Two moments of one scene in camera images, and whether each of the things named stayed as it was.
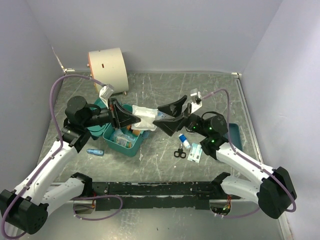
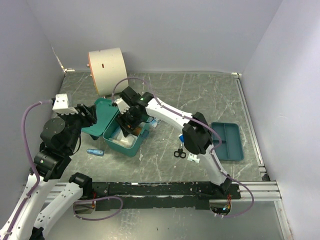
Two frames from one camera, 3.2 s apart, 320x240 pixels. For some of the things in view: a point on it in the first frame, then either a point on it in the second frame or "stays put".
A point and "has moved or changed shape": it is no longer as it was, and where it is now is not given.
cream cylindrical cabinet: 108,66 stays put
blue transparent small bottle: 97,152 stays put
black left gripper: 122,117 to 90,117
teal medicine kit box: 124,139 stays put
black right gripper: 169,126 to 121,119
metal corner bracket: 68,69 stays put
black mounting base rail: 115,196 stays put
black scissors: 180,153 stays put
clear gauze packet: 147,115 has moved or changed shape
